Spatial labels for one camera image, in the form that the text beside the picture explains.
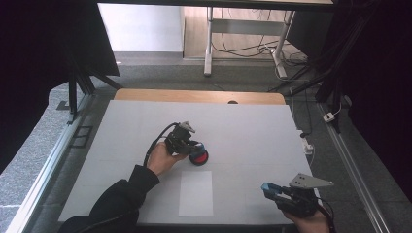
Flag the black curtain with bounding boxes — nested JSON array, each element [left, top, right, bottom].
[[0, 0, 121, 174], [286, 0, 412, 198]]

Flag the large white board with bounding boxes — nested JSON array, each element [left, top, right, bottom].
[[57, 99, 321, 226]]

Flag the person's left hand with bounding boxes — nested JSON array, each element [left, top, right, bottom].
[[146, 141, 189, 178]]

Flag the black metal frame beams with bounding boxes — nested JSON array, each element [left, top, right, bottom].
[[267, 62, 345, 134]]

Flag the person's right hand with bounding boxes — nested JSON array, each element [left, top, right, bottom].
[[284, 209, 331, 233]]

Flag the aluminium rail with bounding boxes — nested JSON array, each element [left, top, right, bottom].
[[315, 101, 394, 233], [5, 93, 95, 233]]

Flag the black floor socket plate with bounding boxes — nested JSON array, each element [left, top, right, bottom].
[[71, 125, 94, 150]]

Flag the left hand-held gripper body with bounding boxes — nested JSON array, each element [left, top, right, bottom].
[[164, 120, 196, 156]]

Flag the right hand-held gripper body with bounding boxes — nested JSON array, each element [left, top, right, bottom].
[[275, 173, 335, 218]]

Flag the wooden table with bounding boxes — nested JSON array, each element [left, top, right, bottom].
[[114, 88, 287, 106]]

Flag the white paper sheet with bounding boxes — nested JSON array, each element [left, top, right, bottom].
[[178, 170, 215, 217]]

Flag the white power strip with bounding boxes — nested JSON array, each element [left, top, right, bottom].
[[296, 129, 315, 156]]

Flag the black metal stand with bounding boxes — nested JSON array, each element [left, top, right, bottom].
[[56, 59, 124, 126]]

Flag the white metal desk frame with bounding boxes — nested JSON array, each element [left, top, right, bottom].
[[203, 6, 296, 80]]

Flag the tangled black floor cables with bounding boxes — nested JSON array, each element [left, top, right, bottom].
[[211, 8, 309, 67]]

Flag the red round ink pad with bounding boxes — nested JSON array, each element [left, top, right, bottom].
[[189, 150, 210, 167]]

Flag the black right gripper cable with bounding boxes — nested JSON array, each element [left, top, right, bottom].
[[314, 196, 336, 233]]

